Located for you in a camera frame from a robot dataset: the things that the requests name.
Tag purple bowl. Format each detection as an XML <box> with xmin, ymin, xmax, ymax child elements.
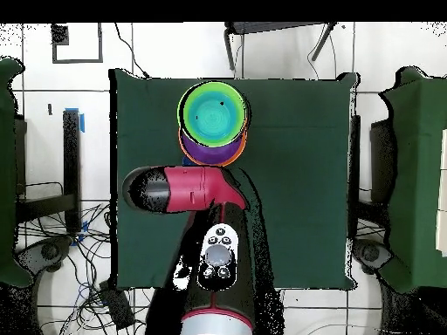
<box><xmin>179</xmin><ymin>126</ymin><xmax>247</xmax><ymax>166</ymax></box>

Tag large orange bowl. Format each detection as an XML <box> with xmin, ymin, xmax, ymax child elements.
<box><xmin>178</xmin><ymin>118</ymin><xmax>249</xmax><ymax>168</ymax></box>

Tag light blue bowl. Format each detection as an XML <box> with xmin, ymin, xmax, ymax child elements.
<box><xmin>188</xmin><ymin>91</ymin><xmax>242</xmax><ymax>140</ymax></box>

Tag light green bowl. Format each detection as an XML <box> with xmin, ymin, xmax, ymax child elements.
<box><xmin>176</xmin><ymin>80</ymin><xmax>251</xmax><ymax>148</ymax></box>

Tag dark green tablecloth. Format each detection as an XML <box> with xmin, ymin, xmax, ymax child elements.
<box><xmin>109</xmin><ymin>67</ymin><xmax>359</xmax><ymax>291</ymax></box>

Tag black power brick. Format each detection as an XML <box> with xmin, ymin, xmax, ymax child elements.
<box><xmin>98</xmin><ymin>278</ymin><xmax>136</xmax><ymax>332</ymax></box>

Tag green cloth side table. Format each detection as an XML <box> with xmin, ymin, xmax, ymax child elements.
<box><xmin>0</xmin><ymin>57</ymin><xmax>34</xmax><ymax>289</ymax></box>
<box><xmin>378</xmin><ymin>65</ymin><xmax>447</xmax><ymax>294</ymax></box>

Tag white boxes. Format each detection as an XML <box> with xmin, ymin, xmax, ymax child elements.
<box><xmin>435</xmin><ymin>128</ymin><xmax>447</xmax><ymax>253</ymax></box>

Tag tangle of cables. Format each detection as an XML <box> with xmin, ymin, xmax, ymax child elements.
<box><xmin>15</xmin><ymin>202</ymin><xmax>155</xmax><ymax>335</ymax></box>

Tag black camera tripod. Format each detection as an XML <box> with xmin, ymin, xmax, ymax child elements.
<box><xmin>223</xmin><ymin>22</ymin><xmax>338</xmax><ymax>72</ymax></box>

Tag thin black floor cable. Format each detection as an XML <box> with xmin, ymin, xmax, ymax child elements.
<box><xmin>113</xmin><ymin>22</ymin><xmax>151</xmax><ymax>79</ymax></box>

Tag black square frame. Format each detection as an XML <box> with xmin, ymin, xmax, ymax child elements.
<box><xmin>51</xmin><ymin>22</ymin><xmax>105</xmax><ymax>65</ymax></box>

